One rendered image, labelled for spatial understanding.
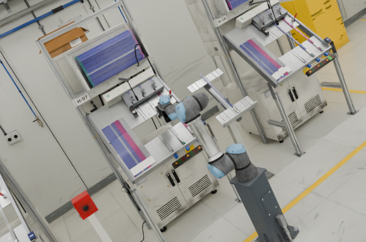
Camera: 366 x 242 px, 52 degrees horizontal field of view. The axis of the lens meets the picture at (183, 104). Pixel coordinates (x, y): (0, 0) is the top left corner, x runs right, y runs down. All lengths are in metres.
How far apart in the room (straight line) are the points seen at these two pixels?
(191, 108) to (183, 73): 2.71
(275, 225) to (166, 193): 1.04
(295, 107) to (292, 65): 0.56
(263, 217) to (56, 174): 2.83
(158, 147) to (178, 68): 2.20
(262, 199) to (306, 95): 1.67
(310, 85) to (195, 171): 1.49
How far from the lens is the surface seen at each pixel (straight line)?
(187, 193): 3.37
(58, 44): 3.36
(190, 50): 5.01
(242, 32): 3.61
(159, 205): 3.30
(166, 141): 2.91
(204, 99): 2.32
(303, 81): 3.89
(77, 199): 2.91
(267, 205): 2.57
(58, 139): 4.62
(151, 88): 3.12
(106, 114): 3.11
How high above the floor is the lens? 1.85
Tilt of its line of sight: 17 degrees down
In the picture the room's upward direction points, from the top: 26 degrees counter-clockwise
